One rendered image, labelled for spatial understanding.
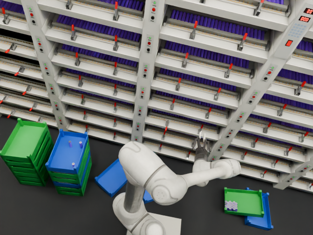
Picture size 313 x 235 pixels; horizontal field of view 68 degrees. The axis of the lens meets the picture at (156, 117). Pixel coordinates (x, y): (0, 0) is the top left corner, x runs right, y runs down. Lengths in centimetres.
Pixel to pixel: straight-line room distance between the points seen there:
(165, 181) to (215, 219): 127
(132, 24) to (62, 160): 103
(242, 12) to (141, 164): 86
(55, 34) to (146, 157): 102
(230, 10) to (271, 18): 20
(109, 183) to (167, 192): 123
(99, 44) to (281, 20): 100
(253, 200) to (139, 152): 146
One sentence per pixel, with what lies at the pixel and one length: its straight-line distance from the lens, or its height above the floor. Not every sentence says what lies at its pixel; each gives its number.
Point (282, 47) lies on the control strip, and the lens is 139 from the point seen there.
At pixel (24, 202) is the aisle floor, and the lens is 215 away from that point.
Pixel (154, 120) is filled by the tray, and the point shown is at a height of 49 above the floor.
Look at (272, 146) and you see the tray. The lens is 207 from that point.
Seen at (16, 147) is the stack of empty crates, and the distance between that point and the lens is 191.
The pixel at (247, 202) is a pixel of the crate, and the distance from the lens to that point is 223.
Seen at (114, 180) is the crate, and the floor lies 0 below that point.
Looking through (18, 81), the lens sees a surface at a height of 53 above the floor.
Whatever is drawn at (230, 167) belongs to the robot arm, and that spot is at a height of 80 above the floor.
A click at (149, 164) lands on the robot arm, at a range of 94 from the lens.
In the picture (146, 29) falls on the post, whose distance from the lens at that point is 135.
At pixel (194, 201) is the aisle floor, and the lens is 213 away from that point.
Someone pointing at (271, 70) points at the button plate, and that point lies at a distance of 146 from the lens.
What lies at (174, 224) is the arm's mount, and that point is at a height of 24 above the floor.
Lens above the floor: 191
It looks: 49 degrees down
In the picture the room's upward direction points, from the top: 13 degrees clockwise
